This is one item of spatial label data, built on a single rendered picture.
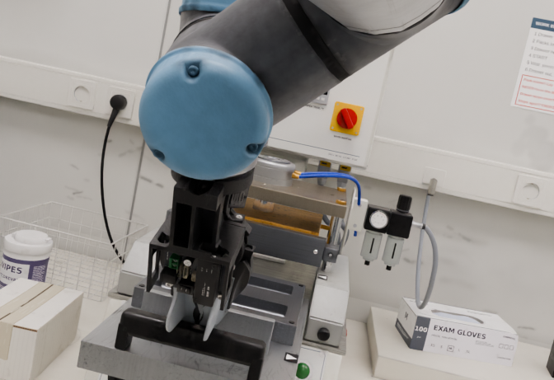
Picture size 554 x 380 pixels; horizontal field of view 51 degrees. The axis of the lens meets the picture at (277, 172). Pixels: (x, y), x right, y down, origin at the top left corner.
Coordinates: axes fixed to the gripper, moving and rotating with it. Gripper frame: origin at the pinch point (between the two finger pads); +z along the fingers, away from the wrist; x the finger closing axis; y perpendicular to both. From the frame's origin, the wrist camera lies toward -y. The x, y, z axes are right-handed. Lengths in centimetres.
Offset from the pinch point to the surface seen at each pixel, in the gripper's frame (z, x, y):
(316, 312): 10.4, 12.3, -18.7
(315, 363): 15.7, 13.5, -14.7
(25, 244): 26, -43, -36
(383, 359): 39, 28, -44
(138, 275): 10.9, -13.5, -18.0
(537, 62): -13, 52, -97
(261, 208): 7.5, 0.0, -37.8
